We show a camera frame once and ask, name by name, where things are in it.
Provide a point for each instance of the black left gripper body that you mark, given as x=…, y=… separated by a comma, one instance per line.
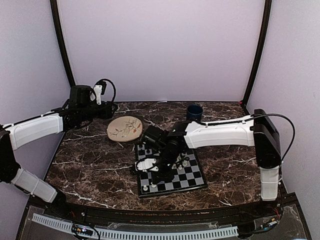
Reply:
x=105, y=113

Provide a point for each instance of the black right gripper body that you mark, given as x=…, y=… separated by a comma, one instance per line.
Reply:
x=168, y=174

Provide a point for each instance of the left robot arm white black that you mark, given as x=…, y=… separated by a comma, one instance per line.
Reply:
x=14, y=136

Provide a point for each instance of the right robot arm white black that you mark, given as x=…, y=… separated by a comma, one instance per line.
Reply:
x=255, y=130

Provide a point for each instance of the small green circuit board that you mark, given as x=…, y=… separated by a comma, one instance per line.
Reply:
x=81, y=230

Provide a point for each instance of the black and white chessboard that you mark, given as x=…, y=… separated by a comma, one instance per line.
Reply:
x=186, y=178

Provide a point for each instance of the cream plate with bird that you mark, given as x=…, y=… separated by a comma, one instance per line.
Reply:
x=125, y=129

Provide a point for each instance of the blue enamel mug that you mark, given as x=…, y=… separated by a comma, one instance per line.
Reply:
x=194, y=112

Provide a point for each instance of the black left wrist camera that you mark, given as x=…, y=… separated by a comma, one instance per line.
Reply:
x=80, y=95

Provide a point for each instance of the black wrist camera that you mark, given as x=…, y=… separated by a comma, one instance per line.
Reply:
x=80, y=95
x=154, y=137

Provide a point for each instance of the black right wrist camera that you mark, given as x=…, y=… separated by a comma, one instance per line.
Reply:
x=154, y=137

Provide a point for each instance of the black front rail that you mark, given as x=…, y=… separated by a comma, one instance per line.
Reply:
x=101, y=216

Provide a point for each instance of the white slotted cable duct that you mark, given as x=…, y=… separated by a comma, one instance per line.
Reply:
x=119, y=231

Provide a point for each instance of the black left frame post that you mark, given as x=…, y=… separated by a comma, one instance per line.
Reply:
x=61, y=42

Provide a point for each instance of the black frame post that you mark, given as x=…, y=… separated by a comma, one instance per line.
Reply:
x=258, y=52
x=61, y=42

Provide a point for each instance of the black right frame post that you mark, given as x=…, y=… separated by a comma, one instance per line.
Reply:
x=258, y=52

